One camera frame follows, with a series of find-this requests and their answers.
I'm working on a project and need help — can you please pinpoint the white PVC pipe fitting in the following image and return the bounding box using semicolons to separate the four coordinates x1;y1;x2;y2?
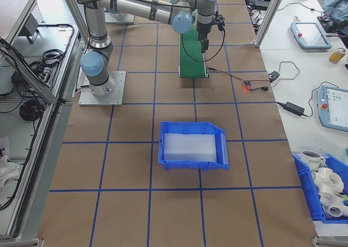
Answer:
311;167;344;193
318;191;346;218

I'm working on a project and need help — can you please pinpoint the grey teach pendant lit screen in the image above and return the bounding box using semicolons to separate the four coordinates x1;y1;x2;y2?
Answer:
315;84;348;129

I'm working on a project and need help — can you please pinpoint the blue bin with pipe fittings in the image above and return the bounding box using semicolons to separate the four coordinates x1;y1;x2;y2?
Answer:
292;153;348;225

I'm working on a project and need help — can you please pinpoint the grey teach pendant dark screen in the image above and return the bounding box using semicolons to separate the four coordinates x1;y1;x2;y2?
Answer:
290;21;332;51

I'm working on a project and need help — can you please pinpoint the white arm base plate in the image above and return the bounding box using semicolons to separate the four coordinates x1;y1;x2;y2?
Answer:
78;70;127;106
104;11;135;24

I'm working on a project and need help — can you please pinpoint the aluminium V-shaped frame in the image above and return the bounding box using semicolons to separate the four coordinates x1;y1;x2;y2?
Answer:
0;0;90;239

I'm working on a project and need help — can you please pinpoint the blue plastic bin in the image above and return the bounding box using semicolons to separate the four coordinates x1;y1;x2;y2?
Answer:
158;121;230;172

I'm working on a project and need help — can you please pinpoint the white cloth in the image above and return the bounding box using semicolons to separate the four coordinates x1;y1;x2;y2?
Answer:
0;137;20;188

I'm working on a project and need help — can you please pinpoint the black cable coil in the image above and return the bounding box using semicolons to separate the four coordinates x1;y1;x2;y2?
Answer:
19;99;46;121

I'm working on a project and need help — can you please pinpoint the grey metal box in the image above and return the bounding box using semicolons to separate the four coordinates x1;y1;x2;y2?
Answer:
18;13;41;44

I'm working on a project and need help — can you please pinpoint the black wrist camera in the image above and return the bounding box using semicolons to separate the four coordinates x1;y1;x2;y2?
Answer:
213;11;226;32

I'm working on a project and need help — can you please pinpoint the person in light blue shirt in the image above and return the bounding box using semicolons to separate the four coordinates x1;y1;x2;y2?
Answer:
322;0;348;22

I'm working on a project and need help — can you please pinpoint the black cable bundle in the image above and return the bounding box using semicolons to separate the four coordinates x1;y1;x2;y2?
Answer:
40;48;66;65

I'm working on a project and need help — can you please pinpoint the silver table corner bracket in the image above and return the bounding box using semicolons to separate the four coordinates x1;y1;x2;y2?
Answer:
311;236;348;247

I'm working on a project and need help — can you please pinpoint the thin orange red wire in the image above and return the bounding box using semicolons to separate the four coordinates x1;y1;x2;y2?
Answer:
250;61;300;82

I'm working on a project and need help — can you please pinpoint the green belt conveyor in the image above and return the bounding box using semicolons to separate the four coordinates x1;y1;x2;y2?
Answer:
178;9;210;79

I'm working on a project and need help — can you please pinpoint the black electronics box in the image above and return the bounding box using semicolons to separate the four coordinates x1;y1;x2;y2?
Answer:
318;14;343;37

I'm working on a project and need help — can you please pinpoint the white foam block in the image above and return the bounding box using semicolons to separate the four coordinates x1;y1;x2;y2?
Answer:
162;132;218;162

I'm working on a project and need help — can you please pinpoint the small black device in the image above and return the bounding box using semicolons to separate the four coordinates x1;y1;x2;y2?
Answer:
10;72;25;86

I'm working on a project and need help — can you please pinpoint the black power adapter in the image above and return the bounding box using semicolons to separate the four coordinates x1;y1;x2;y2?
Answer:
284;101;305;116

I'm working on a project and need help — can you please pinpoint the white mug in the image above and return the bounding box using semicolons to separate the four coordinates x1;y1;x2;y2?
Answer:
301;150;326;171

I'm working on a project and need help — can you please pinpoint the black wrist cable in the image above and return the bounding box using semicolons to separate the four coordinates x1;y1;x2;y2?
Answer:
181;26;227;63

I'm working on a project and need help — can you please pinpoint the red black conveyor cable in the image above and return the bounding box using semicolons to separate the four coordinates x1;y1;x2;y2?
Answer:
207;66;247;84

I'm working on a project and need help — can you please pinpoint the aluminium profile post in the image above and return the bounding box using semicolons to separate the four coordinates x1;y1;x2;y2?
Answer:
254;0;286;48

